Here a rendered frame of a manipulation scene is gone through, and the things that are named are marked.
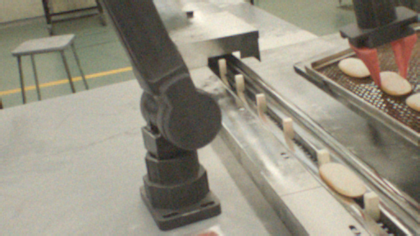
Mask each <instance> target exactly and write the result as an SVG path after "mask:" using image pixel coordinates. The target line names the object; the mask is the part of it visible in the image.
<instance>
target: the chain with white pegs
mask: <svg viewBox="0 0 420 236"><path fill-rule="evenodd" d="M207 59H208V60H209V61H211V63H212V64H213V65H215V67H216V68H217V69H219V71H220V72H221V73H223V75H224V76H225V77H227V79H228V80H229V81H231V82H232V83H233V84H234V85H235V86H236V87H237V88H238V89H239V90H240V91H241V92H242V93H243V94H244V95H245V96H246V97H247V98H248V99H249V100H250V101H251V102H252V103H253V104H254V105H255V106H256V107H257V108H258V109H260V110H261V111H262V112H263V113H264V114H265V115H266V116H267V117H268V118H269V119H270V120H271V121H272V122H273V123H274V124H275V125H276V126H277V127H278V128H279V129H280V130H281V131H282V132H283V133H284V134H285V135H286V136H288V137H289V138H290V139H291V140H292V141H293V143H295V144H296V145H297V147H299V148H300V149H301V151H303V152H304V153H305V155H307V156H308V157H309V158H310V159H311V160H312V161H313V162H314V163H316V164H317V165H318V167H321V166H322V165H323V164H325V163H330V154H329V152H328V151H327V150H326V149H323V150H321V151H317V157H318V159H317V158H316V157H315V156H314V155H313V154H312V153H310V151H309V150H308V149H307V148H306V147H305V146H304V145H303V144H302V143H301V142H300V141H298V140H297V139H296V138H295V137H294V128H293V120H292V119H291V118H285V119H283V126H281V123H280V122H278V121H276V118H274V117H273V116H272V115H271V114H269V113H268V112H267V106H266V101H265V96H264V94H263V93H260V94H257V95H256V99H257V101H256V100H255V99H254V98H252V96H251V95H250V94H249V93H248V92H247V91H246V90H245V89H244V76H242V75H236V76H235V80H234V79H233V78H232V77H230V76H229V75H228V74H227V70H226V61H225V60H219V65H218V64H217V63H216V62H215V61H214V60H213V59H212V57H207ZM352 200H353V201H355V202H356V203H357V205H359V206H360V207H361V209H363V210H364V211H365V213H366V214H368V215H369V217H370V218H372V219H374V221H375V222H377V223H378V225H379V226H381V227H382V229H383V230H384V231H386V232H387V234H388V235H390V236H398V234H397V233H396V232H395V231H394V230H393V229H391V227H389V226H388V225H387V223H386V222H384V221H383V220H382V218H380V210H379V197H378V195H377V194H376V193H374V192H372V193H365V194H364V202H365V203H364V202H363V201H361V199H360V198H359V197H352Z"/></svg>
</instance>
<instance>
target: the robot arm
mask: <svg viewBox="0 0 420 236"><path fill-rule="evenodd" d="M99 2H100V4H101V5H102V7H103V10H104V12H105V14H106V15H107V18H108V19H109V21H110V22H111V25H112V28H113V29H114V30H115V32H116V36H117V37H118V39H119V40H120V44H121V46H122V47H123V48H124V52H125V53H126V55H127V56H128V60H129V61H130V64H131V66H132V70H133V73H134V75H135V78H136V79H137V82H138V84H139V86H140V87H141V89H143V90H144V91H143V92H142V93H141V98H140V104H139V105H140V110H141V116H142V117H143V118H144V120H145V122H146V125H145V126H141V134H142V137H143V141H144V147H145V149H146V150H147V152H146V154H145V158H144V159H145V166H146V170H147V173H146V175H143V180H144V185H142V186H141V187H140V188H139V190H140V193H141V199H142V200H143V202H144V204H145V206H146V207H147V208H148V211H149V213H150V215H151V216H152V217H153V220H154V221H155V223H156V224H157V227H158V228H159V229H160V230H161V231H168V230H170V229H177V228H179V227H182V226H184V225H190V224H193V223H195V222H198V221H201V220H206V219H209V218H211V217H214V216H219V215H220V214H221V213H222V209H221V201H220V200H219V198H218V197H217V196H215V193H214V192H212V191H211V189H210V188H209V182H208V175H207V169H205V168H204V167H203V164H201V163H199V155H198V150H199V149H200V148H203V147H206V146H207V145H209V144H210V143H211V142H212V141H213V140H214V139H215V137H216V136H217V135H218V134H219V130H220V128H221V123H222V112H221V108H220V106H219V103H218V102H217V101H216V99H215V98H214V97H213V96H212V95H211V94H210V93H207V91H205V90H203V89H200V88H198V87H195V85H194V81H193V80H192V78H191V77H190V72H189V69H188V68H187V65H186V63H185V60H183V58H182V56H181V54H180V53H179V52H178V50H177V48H176V47H175V45H174V43H173V41H172V39H171V38H170V35H169V33H168V31H167V29H166V26H165V25H164V23H163V22H162V18H161V16H160V14H159V13H158V10H157V7H156V6H155V4H154V2H153V0H99ZM352 3H353V9H354V14H355V17H356V20H357V21H356V22H354V23H352V24H350V25H345V26H342V27H340V28H339V31H340V36H341V38H343V39H348V40H349V46H350V47H351V48H352V49H353V51H354V52H355V53H356V55H357V56H358V58H359V59H361V61H362V63H364V64H365V66H366V67H367V69H368V71H369V73H370V75H371V77H372V78H373V81H374V82H375V84H376V85H377V87H378V88H379V89H380V88H382V85H381V75H380V70H379V65H378V57H377V51H376V49H375V48H376V47H380V46H382V45H384V44H387V43H391V48H392V51H393V53H394V56H395V63H396V65H397V67H398V69H399V75H400V76H401V77H403V78H404V79H406V78H407V74H408V68H409V58H410V57H411V54H412V52H413V46H414V44H415V42H416V40H417V34H416V30H415V29H414V28H412V27H410V26H409V25H412V24H414V23H417V24H419V23H420V20H419V16H418V13H417V12H415V11H411V10H409V9H408V8H406V7H395V3H394V0H352Z"/></svg>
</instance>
